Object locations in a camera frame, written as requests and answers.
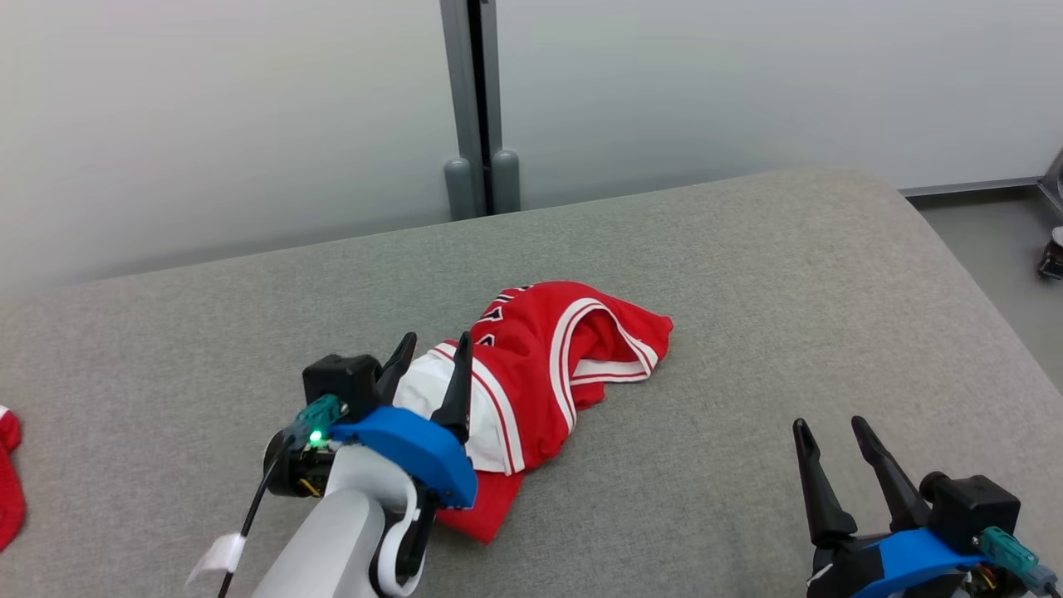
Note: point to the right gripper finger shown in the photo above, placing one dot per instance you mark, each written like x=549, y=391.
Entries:
x=897, y=490
x=822, y=498

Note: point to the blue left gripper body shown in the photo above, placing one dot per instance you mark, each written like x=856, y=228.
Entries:
x=415, y=448

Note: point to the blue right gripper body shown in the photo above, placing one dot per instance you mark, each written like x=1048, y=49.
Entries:
x=897, y=565

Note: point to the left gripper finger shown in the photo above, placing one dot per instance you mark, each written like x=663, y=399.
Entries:
x=458, y=399
x=397, y=374

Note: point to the red basketball jersey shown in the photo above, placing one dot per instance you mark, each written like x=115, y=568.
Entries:
x=540, y=357

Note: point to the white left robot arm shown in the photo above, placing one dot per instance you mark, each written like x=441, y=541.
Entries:
x=340, y=531

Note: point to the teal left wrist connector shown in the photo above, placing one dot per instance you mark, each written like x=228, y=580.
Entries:
x=320, y=413

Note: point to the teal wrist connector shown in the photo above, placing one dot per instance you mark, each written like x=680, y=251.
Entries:
x=1009, y=552
x=320, y=413

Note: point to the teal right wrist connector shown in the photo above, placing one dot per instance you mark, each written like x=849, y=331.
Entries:
x=1009, y=552

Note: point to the black caster wheel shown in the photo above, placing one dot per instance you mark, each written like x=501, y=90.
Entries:
x=1053, y=257

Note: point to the red shorts white stripe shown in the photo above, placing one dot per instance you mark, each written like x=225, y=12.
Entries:
x=8, y=490

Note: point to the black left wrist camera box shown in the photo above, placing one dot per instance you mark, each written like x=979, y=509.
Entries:
x=336, y=382

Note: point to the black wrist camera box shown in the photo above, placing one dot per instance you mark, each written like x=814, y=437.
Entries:
x=336, y=382
x=972, y=507

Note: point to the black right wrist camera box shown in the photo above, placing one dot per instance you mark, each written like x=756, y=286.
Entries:
x=972, y=507

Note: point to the grey partition post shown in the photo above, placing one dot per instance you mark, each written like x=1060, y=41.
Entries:
x=458, y=100

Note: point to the grey baseboard rail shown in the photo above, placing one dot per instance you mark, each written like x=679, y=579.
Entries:
x=972, y=188

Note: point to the grey metal frame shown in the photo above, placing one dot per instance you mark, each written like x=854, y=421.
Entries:
x=1055, y=187

